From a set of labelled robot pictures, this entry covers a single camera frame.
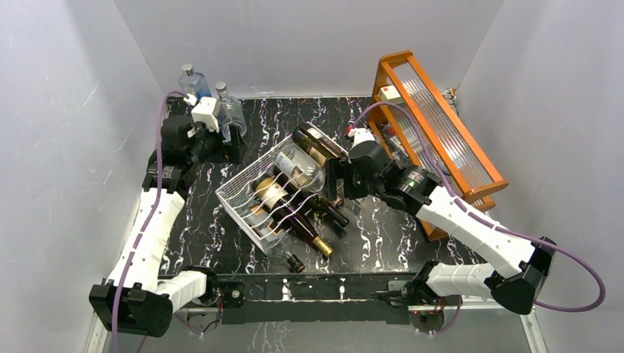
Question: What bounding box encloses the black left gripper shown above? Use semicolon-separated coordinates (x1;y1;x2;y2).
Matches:
186;118;248;168

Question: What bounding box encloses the clear round glass bottle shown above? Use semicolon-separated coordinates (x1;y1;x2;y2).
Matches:
215;82;247;141

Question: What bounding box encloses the blue square glass bottle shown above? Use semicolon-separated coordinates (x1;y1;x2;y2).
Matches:
178;63;212;99

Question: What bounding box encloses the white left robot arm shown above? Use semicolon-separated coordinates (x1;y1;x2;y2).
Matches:
88;115;247;338

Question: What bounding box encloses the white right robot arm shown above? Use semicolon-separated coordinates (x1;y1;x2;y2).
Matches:
338;140;553;315

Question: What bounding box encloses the green wine bottle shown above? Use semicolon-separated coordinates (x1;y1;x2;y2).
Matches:
291;123;346;167

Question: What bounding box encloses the clear labelled wine bottle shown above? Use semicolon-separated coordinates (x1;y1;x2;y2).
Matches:
271;142;327;207

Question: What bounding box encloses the dark gold-capped wine bottle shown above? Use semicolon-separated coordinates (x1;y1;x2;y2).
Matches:
252;175;333;257

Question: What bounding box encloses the dark black-capped wine bottle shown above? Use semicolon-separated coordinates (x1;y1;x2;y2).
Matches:
273;166;350;227

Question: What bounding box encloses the clear bottom glass bottle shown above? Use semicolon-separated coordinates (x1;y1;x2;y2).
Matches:
268;235;305;273

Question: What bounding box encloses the coloured marker pen pack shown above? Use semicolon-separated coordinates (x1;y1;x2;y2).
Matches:
381;123;410;161

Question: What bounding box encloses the orange wooden shelf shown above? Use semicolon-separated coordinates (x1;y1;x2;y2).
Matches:
366;51;508;212

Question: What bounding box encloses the small white box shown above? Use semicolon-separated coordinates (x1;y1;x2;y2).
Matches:
378;85;405;105

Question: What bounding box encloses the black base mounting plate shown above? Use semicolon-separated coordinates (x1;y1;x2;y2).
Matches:
215;272;414;324

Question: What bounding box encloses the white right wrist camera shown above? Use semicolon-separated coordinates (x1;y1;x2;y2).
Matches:
347;126;377;149

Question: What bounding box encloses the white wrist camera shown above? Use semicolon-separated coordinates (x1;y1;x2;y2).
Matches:
191;97;221;133
347;126;377;149

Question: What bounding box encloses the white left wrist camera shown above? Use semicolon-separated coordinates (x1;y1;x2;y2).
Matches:
191;97;221;133

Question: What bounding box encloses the white wire wine rack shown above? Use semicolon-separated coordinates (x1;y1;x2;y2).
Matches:
215;134;342;255

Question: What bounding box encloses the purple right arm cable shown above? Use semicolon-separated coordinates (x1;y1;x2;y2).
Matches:
353;101;607;313

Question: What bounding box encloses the aluminium frame rail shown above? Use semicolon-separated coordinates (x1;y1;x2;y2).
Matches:
85;277;548;353

